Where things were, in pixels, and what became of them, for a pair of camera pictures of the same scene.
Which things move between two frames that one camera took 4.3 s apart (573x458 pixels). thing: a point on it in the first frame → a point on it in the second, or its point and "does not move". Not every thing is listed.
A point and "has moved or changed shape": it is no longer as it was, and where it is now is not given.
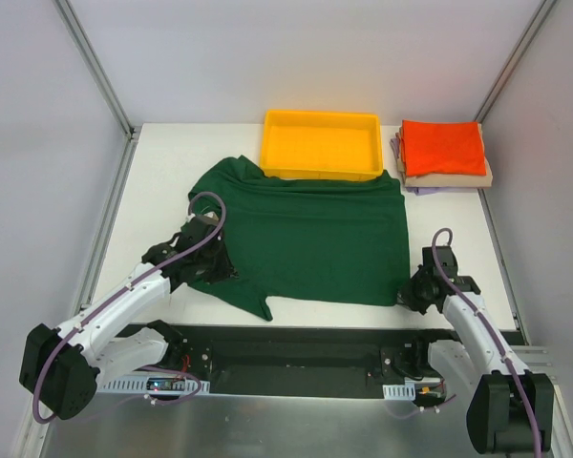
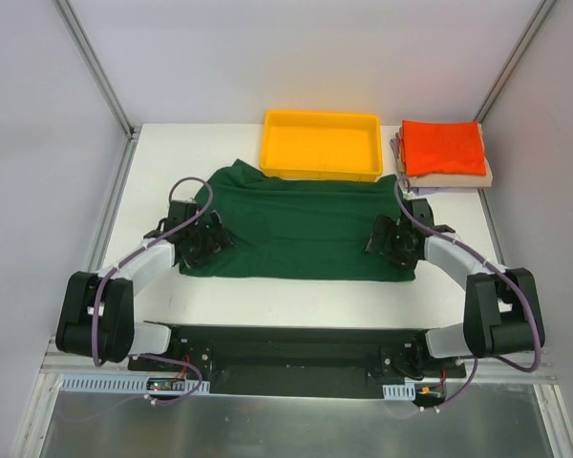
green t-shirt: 338,242 has moved or changed shape
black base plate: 302,361 does not move
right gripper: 409,296 → 388,241
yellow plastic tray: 322,145 does not move
